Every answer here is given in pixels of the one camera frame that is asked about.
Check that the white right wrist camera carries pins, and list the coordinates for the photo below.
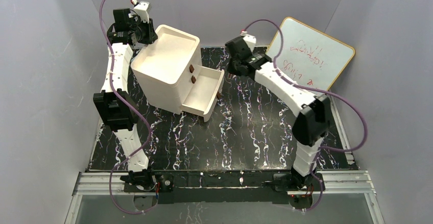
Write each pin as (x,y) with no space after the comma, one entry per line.
(250,40)

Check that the white drawer organizer box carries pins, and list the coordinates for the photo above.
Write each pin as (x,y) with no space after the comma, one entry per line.
(162,68)

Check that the white drawer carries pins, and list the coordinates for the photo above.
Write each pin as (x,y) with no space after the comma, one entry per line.
(204,93)

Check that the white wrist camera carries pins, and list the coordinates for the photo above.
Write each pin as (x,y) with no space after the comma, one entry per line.
(142,9)
(250,40)

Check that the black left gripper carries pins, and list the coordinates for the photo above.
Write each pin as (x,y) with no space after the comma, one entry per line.
(148,32)

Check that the aluminium right side rail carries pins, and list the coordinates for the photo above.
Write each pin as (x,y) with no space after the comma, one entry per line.
(340,128)

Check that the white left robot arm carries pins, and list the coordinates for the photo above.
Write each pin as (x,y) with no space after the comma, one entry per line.
(114,104)

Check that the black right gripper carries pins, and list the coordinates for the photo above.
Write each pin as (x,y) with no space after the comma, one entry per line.
(233,67)

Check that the yellow framed whiteboard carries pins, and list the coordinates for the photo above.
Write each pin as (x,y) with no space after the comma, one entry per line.
(309,57)

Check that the aluminium front mounting rail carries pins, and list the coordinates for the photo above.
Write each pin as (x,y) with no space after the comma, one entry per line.
(104,183)

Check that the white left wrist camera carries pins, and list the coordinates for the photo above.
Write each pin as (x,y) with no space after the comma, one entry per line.
(142,9)

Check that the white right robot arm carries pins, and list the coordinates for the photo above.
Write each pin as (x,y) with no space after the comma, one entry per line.
(312,113)

